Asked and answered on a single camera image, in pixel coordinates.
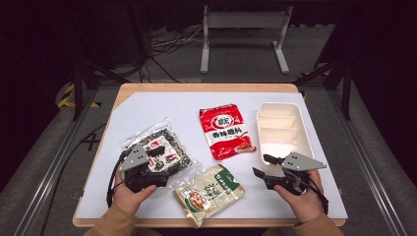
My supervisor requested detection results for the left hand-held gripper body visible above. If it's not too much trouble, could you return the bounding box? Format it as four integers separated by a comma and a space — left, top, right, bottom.
118, 144, 170, 194

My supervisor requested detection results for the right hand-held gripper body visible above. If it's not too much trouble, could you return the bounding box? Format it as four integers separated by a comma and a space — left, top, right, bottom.
264, 150, 328, 197

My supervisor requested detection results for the clear seaweed packet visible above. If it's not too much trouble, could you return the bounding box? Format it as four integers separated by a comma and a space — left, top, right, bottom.
120, 117, 200, 189

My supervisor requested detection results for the cream plastic divided bin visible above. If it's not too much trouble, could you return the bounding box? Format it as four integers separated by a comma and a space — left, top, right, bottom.
255, 101, 316, 175

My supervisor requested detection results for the green beige food packet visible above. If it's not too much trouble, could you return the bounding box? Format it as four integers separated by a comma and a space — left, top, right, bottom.
172, 163, 247, 229

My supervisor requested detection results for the red seasoning packet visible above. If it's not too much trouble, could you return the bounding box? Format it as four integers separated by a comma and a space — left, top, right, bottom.
199, 103, 258, 161

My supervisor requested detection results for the person's left hand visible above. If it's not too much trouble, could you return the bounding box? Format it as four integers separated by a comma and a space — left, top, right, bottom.
112, 169, 158, 216

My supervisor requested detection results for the person's right hand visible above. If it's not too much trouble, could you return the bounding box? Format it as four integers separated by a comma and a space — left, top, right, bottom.
272, 169, 326, 224

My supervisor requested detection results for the white table sheet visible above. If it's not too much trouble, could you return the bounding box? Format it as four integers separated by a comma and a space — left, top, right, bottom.
75, 90, 349, 220

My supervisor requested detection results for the black metal stand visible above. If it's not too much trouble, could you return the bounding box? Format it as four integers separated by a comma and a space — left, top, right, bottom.
69, 48, 133, 121
295, 58, 354, 121

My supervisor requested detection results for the yellow black hazard tape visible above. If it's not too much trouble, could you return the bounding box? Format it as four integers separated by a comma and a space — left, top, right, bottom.
57, 83, 101, 109

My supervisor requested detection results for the grey metal stand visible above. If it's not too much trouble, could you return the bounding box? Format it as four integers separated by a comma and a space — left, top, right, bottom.
200, 4, 294, 76

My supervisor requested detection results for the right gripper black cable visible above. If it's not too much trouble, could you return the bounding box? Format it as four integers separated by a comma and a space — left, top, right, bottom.
304, 176, 329, 215

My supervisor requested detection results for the black floor cable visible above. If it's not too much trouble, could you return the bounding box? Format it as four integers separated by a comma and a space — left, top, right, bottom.
39, 122, 108, 236

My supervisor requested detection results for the bundle of floor cables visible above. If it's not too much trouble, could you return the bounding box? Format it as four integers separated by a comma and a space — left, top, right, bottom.
139, 27, 205, 84

